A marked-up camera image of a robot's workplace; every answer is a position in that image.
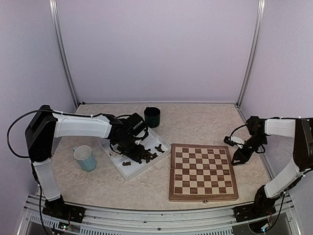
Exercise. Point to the white divided plastic tray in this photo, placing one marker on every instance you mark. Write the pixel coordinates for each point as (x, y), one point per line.
(131, 171)

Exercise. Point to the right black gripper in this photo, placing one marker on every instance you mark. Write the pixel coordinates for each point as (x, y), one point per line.
(243, 157)

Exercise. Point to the light blue cup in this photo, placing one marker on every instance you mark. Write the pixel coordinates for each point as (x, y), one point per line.
(85, 158)

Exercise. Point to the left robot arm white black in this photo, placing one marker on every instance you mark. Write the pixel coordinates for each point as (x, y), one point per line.
(48, 125)

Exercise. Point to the aluminium frame post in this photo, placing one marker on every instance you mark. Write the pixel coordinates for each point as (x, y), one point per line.
(253, 52)
(62, 52)

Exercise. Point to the wooden chess board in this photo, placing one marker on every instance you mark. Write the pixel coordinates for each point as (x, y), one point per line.
(201, 173)

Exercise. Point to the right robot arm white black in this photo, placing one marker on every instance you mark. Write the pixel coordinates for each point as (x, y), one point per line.
(292, 148)

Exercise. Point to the pile of dark chess pieces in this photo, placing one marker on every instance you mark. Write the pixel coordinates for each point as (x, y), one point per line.
(148, 156)

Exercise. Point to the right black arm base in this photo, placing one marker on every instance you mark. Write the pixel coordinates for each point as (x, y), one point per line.
(256, 210)

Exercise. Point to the dark chess piece pair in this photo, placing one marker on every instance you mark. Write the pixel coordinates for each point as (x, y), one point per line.
(159, 148)

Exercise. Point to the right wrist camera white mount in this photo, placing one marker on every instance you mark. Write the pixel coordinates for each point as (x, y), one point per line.
(232, 141)

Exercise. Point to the right aluminium frame post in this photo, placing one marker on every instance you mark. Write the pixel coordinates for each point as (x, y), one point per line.
(253, 52)

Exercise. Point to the left aluminium frame post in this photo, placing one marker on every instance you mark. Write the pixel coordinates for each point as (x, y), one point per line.
(62, 52)

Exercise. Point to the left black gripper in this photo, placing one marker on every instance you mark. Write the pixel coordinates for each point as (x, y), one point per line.
(135, 155)

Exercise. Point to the dark green cup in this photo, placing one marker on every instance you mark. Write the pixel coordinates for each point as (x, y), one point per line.
(152, 116)

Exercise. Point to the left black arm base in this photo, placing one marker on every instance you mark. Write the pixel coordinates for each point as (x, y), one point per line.
(61, 210)

